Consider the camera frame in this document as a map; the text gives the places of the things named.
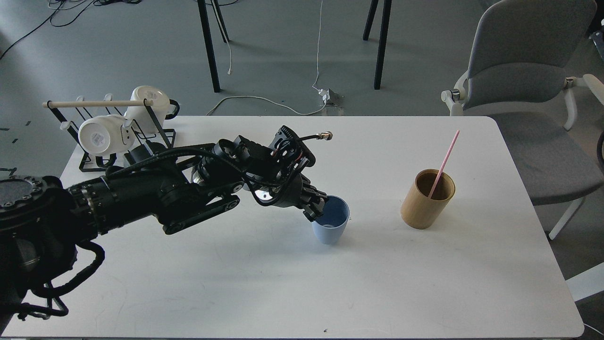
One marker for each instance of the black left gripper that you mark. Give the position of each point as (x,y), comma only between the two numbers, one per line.
(294,190)

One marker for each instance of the blue plastic cup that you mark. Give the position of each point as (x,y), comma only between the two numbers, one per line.
(329,227)

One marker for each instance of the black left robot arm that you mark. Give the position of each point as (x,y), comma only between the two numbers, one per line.
(47,231)

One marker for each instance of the white charger plug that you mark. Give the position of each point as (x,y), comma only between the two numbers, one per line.
(326,96)

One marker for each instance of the bamboo cylinder holder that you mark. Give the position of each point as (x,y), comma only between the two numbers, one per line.
(419,209)

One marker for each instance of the wooden rack rod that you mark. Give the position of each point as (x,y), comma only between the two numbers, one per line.
(78,104)

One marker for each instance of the black table leg right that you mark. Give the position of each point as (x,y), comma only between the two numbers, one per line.
(383,34)

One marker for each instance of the black table leg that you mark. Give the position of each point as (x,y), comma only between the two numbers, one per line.
(207,39)
(383,34)

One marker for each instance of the white mug lower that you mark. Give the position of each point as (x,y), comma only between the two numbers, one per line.
(104,135)

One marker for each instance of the black table leg left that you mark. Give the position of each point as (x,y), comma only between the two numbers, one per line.
(207,39)

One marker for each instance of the grey office chair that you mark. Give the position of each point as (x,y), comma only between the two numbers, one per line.
(519,54)

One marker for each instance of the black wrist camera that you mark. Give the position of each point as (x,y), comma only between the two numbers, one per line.
(289,150)

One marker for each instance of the black wire dish rack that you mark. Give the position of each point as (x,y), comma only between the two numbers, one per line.
(146,123)

